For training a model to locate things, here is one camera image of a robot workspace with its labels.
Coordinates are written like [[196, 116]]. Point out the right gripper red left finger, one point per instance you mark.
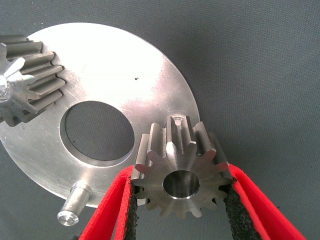
[[107, 212]]

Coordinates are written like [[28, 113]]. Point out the steel planetary gear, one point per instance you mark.
[[32, 82], [160, 175]]

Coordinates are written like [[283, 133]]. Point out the round metal carrier plate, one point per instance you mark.
[[112, 62]]

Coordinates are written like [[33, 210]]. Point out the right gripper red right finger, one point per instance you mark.
[[262, 215]]

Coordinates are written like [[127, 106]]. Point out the dark grey table cloth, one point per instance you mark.
[[250, 62]]

